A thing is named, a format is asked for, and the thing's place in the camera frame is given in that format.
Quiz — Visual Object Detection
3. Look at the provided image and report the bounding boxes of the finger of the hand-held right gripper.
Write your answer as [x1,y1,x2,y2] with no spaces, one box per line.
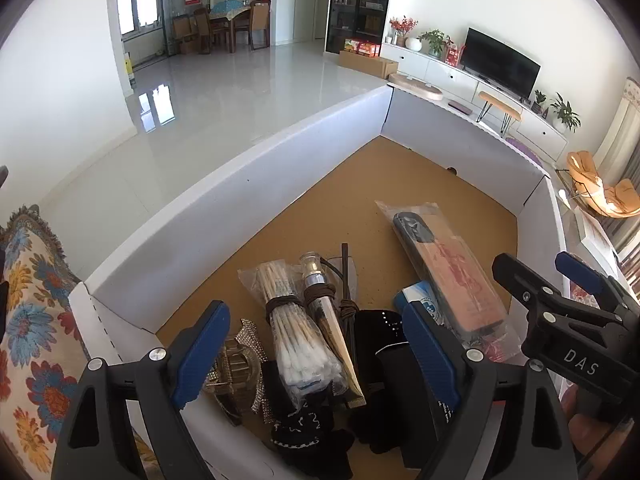
[491,253,621,329]
[555,251,640,326]

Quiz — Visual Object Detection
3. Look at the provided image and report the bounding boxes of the white TV cabinet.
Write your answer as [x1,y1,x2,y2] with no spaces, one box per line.
[379,42,571,161]

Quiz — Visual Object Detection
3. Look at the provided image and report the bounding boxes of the light brown dining chair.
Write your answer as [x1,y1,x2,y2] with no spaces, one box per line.
[250,0,273,51]

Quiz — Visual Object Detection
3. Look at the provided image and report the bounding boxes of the large white cardboard box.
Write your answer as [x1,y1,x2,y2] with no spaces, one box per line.
[67,84,568,480]

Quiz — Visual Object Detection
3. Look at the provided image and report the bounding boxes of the orange snack boxes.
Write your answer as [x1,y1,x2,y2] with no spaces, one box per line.
[344,39,382,58]

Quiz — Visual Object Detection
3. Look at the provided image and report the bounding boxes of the red flowers in vase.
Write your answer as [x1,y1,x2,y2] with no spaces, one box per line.
[389,16,418,48]

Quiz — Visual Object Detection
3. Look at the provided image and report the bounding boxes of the orange phone case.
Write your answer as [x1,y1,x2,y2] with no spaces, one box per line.
[375,201,521,361]

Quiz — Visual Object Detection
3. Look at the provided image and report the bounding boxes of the brown cardboard box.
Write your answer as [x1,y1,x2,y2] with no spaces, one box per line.
[339,50,399,79]

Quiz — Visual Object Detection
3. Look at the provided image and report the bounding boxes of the orange lounge chair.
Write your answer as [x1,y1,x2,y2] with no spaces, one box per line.
[556,151,640,218]

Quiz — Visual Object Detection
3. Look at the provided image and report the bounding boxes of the rhinestone bow hair clip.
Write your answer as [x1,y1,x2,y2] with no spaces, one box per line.
[202,317,275,428]

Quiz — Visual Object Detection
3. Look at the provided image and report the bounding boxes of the cotton swab bundle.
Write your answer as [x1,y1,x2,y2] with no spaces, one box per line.
[237,259,351,411]

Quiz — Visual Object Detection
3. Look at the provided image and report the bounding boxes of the clear hair claw clip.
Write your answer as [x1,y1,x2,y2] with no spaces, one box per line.
[205,338,265,428]

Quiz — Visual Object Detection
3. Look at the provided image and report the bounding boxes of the clear tube with silver collar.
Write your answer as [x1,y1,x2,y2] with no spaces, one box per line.
[299,250,368,408]

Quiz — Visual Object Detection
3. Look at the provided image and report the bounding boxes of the black television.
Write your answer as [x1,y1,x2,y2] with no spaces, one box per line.
[459,26,542,98]

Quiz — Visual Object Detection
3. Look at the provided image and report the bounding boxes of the dark glass display cabinet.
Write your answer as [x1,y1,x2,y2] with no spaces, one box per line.
[325,0,396,56]

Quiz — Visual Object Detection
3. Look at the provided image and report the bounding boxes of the black carton with white print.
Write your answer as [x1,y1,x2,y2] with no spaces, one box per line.
[375,342,453,467]

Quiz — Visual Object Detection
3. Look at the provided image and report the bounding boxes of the person's right hand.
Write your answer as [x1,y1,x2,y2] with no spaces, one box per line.
[560,385,640,466]

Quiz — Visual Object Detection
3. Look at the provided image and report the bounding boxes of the wooden stool with hairpin legs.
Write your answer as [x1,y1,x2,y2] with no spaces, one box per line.
[476,91,522,136]

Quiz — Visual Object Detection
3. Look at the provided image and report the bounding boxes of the bushy green potted plant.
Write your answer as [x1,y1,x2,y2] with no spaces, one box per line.
[419,30,448,58]

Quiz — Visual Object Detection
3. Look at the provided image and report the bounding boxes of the blue and white carton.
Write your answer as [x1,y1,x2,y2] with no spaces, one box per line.
[392,282,441,331]

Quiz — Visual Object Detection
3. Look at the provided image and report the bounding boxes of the leafy plant in white pot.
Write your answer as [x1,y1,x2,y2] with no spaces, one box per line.
[550,92,582,133]

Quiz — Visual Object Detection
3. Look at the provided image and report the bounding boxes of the floral cloth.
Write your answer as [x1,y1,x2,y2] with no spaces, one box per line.
[0,205,151,480]

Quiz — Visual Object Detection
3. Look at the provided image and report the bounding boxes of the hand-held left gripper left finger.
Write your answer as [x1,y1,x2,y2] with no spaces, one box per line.
[50,300,232,480]

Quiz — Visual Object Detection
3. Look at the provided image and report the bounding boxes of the fabric covered standing air conditioner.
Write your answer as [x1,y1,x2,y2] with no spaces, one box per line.
[590,76,640,181]

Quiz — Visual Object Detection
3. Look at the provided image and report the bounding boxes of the wooden dining table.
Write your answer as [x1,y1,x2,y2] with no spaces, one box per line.
[209,1,252,53]

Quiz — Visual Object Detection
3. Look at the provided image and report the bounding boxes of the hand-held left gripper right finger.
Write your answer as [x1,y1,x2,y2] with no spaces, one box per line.
[401,302,581,480]

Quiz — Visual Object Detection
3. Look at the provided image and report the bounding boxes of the purple round mat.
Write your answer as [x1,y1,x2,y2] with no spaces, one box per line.
[505,136,543,166]

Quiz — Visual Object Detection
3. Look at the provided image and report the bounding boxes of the flat white box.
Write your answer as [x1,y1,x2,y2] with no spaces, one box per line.
[575,210,621,263]

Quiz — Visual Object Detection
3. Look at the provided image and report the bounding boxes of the black velvet cloth bundle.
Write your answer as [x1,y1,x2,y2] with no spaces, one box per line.
[270,309,407,479]

